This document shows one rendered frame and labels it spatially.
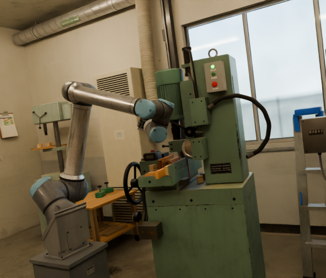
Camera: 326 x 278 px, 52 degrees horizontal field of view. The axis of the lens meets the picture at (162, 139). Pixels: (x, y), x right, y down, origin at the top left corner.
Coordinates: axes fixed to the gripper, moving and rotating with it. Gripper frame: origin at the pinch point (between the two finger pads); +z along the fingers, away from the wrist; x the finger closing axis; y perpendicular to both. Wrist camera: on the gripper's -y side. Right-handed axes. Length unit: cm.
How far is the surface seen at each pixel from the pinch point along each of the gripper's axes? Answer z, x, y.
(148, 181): -25.0, 29.8, -3.9
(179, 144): -7.8, 9.6, -22.7
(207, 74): -22.8, -35.7, -19.4
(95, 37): 234, -37, 20
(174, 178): -29.7, 23.8, -16.5
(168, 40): 151, -56, -44
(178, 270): -40, 75, -32
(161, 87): 2.0, -20.1, -4.1
